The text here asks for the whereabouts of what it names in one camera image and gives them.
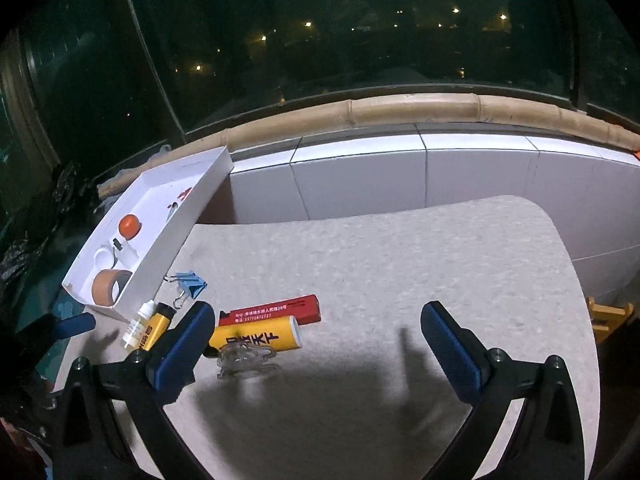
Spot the blue binder clip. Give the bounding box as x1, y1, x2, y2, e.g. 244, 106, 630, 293
164, 271, 207, 310

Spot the yellow lighter with black text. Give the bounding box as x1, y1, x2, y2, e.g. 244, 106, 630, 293
208, 316, 303, 352

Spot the red lighter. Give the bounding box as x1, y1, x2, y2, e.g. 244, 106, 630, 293
218, 295, 321, 326

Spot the small white dropper bottle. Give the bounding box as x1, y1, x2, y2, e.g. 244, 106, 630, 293
122, 300, 156, 351

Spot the brown tape roll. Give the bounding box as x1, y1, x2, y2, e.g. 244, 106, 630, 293
91, 269, 132, 307

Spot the white cardboard tray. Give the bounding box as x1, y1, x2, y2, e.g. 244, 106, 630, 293
62, 148, 233, 322

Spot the white tape roll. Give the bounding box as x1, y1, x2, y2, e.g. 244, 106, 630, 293
93, 246, 117, 271

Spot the clear plastic clip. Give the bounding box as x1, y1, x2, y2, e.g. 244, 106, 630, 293
217, 341, 280, 379

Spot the small wooden chair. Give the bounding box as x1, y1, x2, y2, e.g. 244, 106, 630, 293
587, 297, 634, 344

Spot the bamboo pole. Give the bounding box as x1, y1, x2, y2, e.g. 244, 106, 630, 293
96, 93, 639, 200

